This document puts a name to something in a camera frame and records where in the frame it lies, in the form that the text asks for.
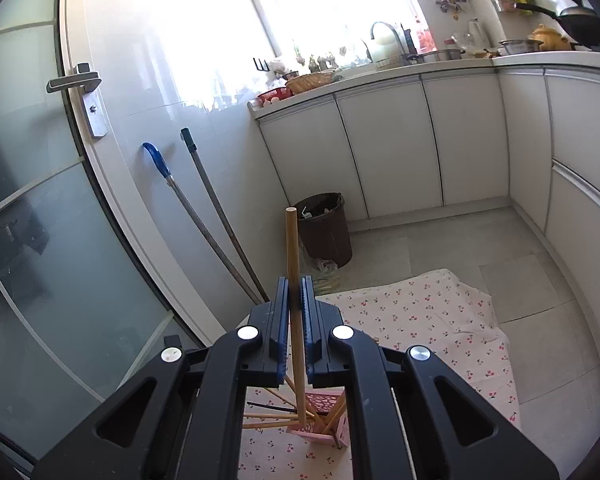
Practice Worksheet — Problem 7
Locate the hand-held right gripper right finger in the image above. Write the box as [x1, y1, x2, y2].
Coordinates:
[300, 275, 561, 480]

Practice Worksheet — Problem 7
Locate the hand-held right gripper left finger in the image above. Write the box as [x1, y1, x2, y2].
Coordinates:
[30, 276, 291, 480]

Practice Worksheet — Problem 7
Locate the dark brown chopstick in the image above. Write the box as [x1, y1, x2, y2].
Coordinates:
[246, 401, 299, 416]

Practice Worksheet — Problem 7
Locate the pink perforated utensil holder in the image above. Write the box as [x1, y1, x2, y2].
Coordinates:
[286, 392, 352, 452]

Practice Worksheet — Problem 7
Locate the clear plastic bag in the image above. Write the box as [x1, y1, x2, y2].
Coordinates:
[304, 256, 342, 295]

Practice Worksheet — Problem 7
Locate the brown trash bin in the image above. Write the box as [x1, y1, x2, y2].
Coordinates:
[293, 192, 354, 269]

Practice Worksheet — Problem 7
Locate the cherry print tablecloth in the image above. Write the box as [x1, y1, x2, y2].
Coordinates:
[237, 268, 521, 480]

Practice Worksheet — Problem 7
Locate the grey-tipped mop pole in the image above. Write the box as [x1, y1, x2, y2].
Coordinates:
[180, 127, 272, 305]

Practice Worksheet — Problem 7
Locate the blue-tipped mop pole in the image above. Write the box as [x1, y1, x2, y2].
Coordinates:
[142, 142, 262, 307]

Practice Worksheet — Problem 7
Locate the white kitchen cabinet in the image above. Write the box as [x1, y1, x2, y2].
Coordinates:
[247, 51, 600, 311]

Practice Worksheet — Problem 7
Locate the red plastic basket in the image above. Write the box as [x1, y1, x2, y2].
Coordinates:
[257, 87, 292, 106]

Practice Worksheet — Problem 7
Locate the wicker basket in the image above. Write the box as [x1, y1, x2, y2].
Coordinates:
[285, 71, 335, 95]

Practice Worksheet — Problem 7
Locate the chrome kitchen faucet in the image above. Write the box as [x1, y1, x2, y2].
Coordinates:
[370, 21, 407, 57]

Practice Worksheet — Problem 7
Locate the kitchen window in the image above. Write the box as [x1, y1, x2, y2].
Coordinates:
[230, 0, 431, 68]

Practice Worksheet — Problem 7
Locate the steel cooking pot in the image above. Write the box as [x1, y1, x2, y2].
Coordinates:
[498, 38, 545, 57]

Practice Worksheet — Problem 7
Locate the yellow clay pot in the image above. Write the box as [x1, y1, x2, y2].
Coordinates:
[531, 23, 574, 52]

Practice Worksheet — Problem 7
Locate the black wok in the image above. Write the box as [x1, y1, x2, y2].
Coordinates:
[515, 0, 600, 50]

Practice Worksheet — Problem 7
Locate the black cable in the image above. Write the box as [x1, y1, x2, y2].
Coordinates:
[0, 421, 37, 467]

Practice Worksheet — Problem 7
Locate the silver door handle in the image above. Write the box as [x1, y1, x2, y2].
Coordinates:
[46, 62, 109, 140]

